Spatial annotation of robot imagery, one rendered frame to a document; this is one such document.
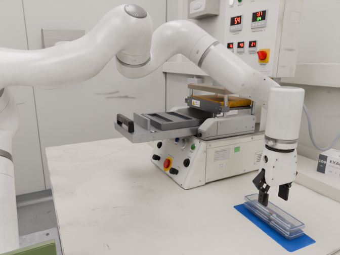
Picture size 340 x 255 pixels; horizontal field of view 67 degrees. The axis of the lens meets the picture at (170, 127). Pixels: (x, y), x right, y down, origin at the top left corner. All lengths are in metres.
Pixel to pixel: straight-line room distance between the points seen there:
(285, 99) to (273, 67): 0.45
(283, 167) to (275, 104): 0.17
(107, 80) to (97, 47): 1.75
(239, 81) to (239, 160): 0.45
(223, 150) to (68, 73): 0.62
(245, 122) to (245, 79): 0.37
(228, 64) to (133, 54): 0.26
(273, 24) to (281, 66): 0.17
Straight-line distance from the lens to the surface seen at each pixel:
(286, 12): 1.16
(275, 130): 0.71
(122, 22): 0.66
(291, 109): 0.70
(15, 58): 0.64
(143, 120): 0.94
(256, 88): 0.78
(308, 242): 0.82
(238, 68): 0.72
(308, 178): 1.11
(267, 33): 1.16
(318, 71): 1.36
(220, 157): 1.01
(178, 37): 0.76
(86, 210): 0.89
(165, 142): 1.15
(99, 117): 2.44
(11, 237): 0.52
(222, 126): 0.98
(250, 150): 1.11
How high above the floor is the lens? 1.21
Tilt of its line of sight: 15 degrees down
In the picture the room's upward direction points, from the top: 1 degrees clockwise
